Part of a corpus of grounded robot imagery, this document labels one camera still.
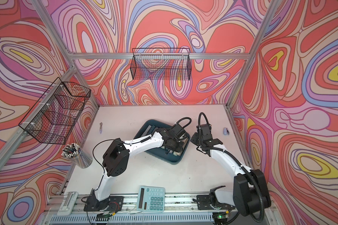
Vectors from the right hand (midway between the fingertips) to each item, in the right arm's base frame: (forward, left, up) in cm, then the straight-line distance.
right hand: (195, 141), depth 88 cm
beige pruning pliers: (-6, +12, -3) cm, 14 cm away
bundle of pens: (-10, +68, +10) cm, 69 cm away
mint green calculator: (-30, +27, -6) cm, 41 cm away
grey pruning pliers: (+13, +33, -5) cm, 36 cm away
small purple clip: (+20, +69, -7) cm, 72 cm away
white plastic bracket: (-32, +71, -6) cm, 78 cm away
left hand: (-5, +7, -3) cm, 9 cm away
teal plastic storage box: (-5, +24, -3) cm, 25 cm away
